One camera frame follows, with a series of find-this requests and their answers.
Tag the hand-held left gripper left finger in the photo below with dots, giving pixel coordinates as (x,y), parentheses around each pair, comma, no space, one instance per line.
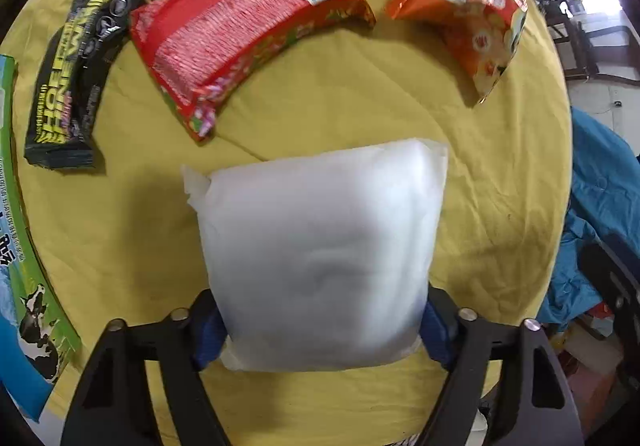
(207,333)

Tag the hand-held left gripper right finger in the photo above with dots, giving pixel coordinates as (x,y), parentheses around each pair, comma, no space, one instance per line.
(436,333)

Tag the white soft pouch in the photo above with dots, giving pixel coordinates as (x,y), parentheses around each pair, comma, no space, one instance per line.
(320,256)

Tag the black chair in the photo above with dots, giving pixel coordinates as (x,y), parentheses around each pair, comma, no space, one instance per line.
(612,286)

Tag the green and blue carton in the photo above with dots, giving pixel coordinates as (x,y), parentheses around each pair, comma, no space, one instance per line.
(20,276)

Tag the blue cloth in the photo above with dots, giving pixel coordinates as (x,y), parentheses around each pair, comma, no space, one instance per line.
(595,206)

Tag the yellow tablecloth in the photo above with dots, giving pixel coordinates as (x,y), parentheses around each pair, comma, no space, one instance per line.
(310,116)

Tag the black and yellow snack packet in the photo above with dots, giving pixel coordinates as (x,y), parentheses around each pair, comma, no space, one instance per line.
(75,71)

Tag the red noodle packet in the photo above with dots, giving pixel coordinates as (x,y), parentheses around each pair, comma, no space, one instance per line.
(235,26)

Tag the orange snack bag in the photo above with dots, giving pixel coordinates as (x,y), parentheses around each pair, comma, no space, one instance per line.
(470,11)

